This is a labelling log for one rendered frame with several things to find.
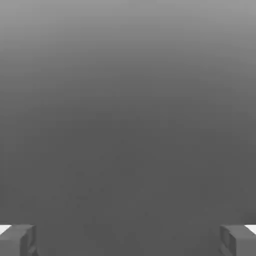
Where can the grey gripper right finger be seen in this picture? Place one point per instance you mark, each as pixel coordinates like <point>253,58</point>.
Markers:
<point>242,242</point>

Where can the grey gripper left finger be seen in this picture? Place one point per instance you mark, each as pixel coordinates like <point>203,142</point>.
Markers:
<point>14,242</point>

